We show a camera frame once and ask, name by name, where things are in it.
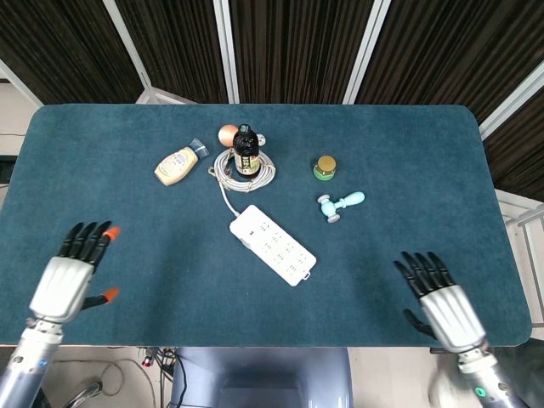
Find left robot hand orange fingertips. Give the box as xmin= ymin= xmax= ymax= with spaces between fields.
xmin=28 ymin=220 xmax=122 ymax=326

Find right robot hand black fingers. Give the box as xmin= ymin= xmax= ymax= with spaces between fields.
xmin=393 ymin=250 xmax=490 ymax=354

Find white power strip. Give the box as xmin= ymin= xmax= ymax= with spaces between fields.
xmin=229 ymin=204 xmax=318 ymax=287

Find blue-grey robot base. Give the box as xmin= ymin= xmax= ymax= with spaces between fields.
xmin=169 ymin=346 xmax=354 ymax=408

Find blue table mat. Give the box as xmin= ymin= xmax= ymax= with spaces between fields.
xmin=0 ymin=104 xmax=533 ymax=348

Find chrome metal tube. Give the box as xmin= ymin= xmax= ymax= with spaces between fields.
xmin=65 ymin=380 xmax=104 ymax=408

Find white metal rack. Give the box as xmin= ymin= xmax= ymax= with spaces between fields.
xmin=495 ymin=189 xmax=544 ymax=328

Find black box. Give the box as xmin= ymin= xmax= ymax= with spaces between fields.
xmin=0 ymin=155 xmax=18 ymax=186

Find light blue toy hammer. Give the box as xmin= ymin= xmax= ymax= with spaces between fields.
xmin=315 ymin=190 xmax=366 ymax=224

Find beige squeeze sauce bottle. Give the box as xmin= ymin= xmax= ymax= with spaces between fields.
xmin=154 ymin=138 xmax=209 ymax=187

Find dark slatted partition panel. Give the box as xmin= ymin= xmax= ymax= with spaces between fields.
xmin=0 ymin=0 xmax=144 ymax=105
xmin=484 ymin=91 xmax=544 ymax=203
xmin=114 ymin=0 xmax=229 ymax=105
xmin=229 ymin=0 xmax=375 ymax=105
xmin=355 ymin=0 xmax=544 ymax=124

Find green jar gold lid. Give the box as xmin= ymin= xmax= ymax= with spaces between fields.
xmin=313 ymin=155 xmax=338 ymax=182

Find dark tea bottle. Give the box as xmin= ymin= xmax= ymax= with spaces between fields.
xmin=232 ymin=123 xmax=261 ymax=179

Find floor cable bundle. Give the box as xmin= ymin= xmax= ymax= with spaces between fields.
xmin=138 ymin=346 xmax=188 ymax=408

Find white partition post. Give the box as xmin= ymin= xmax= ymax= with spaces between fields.
xmin=479 ymin=57 xmax=544 ymax=139
xmin=0 ymin=58 xmax=43 ymax=107
xmin=343 ymin=0 xmax=392 ymax=105
xmin=212 ymin=0 xmax=240 ymax=105
xmin=101 ymin=0 xmax=199 ymax=105

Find coiled grey power cable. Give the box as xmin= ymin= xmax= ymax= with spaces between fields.
xmin=207 ymin=148 xmax=277 ymax=217

